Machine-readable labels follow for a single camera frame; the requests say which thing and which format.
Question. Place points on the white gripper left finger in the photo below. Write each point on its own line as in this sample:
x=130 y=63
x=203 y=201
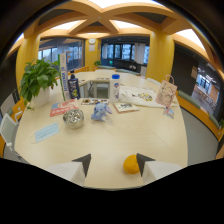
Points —
x=74 y=169

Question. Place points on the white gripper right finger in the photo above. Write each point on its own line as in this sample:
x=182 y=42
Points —
x=154 y=169

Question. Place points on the yellow round object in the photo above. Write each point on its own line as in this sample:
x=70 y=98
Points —
x=131 y=164

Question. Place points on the light blue face mask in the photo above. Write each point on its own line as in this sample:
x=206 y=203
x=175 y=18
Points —
x=47 y=132

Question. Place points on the silver metal bowl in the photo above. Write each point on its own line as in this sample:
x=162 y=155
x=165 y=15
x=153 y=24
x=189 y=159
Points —
x=73 y=118

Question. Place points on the small blue tag card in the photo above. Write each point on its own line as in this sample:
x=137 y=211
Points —
x=169 y=113

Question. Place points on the blue elephant plush toy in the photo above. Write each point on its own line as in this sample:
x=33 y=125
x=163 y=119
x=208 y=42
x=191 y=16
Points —
x=100 y=111

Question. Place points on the small picture book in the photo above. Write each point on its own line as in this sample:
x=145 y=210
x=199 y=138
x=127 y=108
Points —
x=125 y=107

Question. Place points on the flat colourful picture card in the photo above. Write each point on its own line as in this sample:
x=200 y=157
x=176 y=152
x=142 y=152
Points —
x=94 y=101

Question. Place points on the white printed tote bag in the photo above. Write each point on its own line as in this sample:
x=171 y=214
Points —
x=143 y=96

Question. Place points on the white chair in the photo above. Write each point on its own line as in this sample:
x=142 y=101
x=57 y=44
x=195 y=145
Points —
x=8 y=131

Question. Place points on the pink paper gift bag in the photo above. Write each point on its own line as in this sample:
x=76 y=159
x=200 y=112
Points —
x=166 y=93

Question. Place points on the orange chair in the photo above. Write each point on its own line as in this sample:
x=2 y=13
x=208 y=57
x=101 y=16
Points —
x=17 y=109

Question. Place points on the dark blue bottle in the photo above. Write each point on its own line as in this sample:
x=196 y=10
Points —
x=73 y=86

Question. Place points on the white bottle blue cap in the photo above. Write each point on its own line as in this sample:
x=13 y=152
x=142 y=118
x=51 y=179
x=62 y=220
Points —
x=114 y=87

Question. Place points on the tall white green box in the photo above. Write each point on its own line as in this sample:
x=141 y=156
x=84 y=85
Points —
x=64 y=76

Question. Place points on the green potted plant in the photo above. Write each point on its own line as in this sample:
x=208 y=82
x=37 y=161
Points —
x=37 y=81

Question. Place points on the round wall clock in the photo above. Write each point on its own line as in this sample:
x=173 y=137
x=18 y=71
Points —
x=92 y=41

